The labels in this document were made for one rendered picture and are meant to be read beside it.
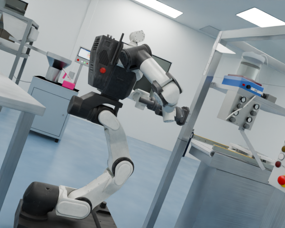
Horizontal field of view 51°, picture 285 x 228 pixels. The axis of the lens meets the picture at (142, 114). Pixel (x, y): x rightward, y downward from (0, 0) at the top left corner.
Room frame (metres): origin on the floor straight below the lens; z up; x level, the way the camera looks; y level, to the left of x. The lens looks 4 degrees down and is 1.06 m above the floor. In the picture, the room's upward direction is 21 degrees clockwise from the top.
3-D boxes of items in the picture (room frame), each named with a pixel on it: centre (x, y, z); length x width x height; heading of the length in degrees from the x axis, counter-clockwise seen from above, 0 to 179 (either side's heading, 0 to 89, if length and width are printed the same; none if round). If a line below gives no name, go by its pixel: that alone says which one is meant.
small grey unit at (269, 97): (2.16, -0.80, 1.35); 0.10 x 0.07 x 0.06; 112
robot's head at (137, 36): (1.79, 0.20, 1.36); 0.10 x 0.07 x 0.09; 23
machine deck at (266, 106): (2.20, -0.73, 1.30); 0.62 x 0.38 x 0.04; 112
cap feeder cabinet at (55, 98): (4.24, 1.28, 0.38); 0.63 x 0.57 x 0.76; 102
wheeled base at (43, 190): (1.81, 0.18, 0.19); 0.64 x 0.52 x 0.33; 113
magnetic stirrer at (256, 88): (2.09, -0.58, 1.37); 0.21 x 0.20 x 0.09; 22
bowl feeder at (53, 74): (4.28, 1.34, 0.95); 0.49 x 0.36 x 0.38; 102
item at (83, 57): (4.43, 1.11, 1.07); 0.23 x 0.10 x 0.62; 102
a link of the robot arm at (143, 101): (1.97, 0.01, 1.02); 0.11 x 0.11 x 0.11; 14
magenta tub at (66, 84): (4.08, 1.09, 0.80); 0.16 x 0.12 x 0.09; 102
